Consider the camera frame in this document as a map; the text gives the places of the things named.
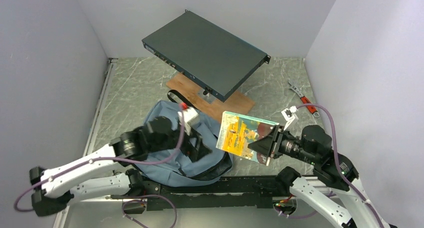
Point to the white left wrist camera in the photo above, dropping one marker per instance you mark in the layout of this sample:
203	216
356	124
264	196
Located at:
188	117

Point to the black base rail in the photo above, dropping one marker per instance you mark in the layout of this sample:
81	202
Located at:
230	191

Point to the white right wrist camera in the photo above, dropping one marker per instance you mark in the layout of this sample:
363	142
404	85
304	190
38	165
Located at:
290	116

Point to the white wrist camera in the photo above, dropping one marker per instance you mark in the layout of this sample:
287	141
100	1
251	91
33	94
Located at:
290	116
188	117

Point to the brown wooden board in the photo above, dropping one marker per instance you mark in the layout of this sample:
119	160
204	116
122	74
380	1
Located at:
237	102

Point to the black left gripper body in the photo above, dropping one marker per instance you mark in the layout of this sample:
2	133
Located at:
188	147

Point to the red handled adjustable wrench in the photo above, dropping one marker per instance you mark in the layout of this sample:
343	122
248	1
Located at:
312	109

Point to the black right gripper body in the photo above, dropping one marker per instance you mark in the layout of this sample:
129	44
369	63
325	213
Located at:
287	144

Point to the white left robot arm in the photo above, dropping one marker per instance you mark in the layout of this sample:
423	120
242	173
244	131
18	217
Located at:
56	188

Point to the blue student backpack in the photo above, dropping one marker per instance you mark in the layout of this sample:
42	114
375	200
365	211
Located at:
180	171

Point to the metal stand bracket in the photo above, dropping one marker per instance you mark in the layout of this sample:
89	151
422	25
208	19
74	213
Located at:
206	95

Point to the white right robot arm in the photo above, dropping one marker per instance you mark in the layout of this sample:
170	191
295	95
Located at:
334	170

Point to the dark teal rack server unit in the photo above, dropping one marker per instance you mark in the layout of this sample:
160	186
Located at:
216	60

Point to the aluminium frame rail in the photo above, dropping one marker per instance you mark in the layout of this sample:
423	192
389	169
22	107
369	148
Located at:
61	217

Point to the teal paperback book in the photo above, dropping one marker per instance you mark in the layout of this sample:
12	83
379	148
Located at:
238	131

